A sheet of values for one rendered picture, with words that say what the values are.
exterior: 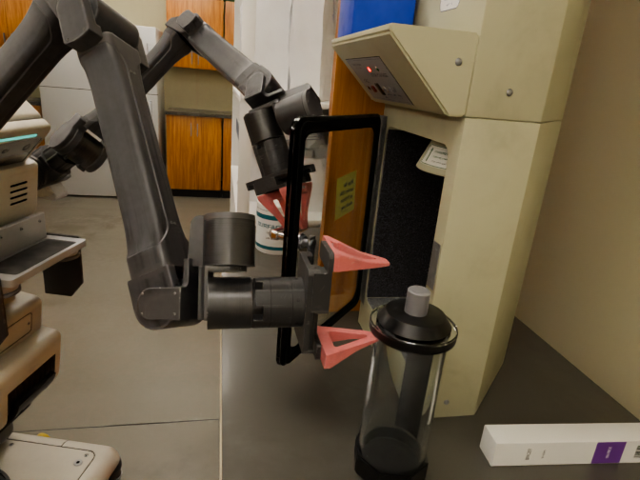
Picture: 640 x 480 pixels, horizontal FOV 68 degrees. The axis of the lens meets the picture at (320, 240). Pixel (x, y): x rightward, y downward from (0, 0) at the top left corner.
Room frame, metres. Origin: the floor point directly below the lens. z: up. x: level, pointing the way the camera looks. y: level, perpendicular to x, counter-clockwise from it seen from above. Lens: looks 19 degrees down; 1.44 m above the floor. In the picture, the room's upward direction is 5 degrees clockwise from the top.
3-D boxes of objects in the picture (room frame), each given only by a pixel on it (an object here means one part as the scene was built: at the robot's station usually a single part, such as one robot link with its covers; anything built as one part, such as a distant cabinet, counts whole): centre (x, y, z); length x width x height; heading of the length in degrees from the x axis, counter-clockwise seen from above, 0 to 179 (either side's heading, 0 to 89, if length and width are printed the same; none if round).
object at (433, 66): (0.77, -0.08, 1.46); 0.32 x 0.12 x 0.10; 13
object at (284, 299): (0.48, 0.03, 1.20); 0.07 x 0.07 x 0.10; 13
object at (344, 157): (0.79, -0.02, 1.19); 0.30 x 0.01 x 0.40; 152
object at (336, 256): (0.50, -0.04, 1.23); 0.09 x 0.07 x 0.07; 103
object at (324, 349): (0.50, -0.04, 1.16); 0.09 x 0.07 x 0.07; 103
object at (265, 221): (1.36, 0.13, 1.02); 0.13 x 0.13 x 0.15
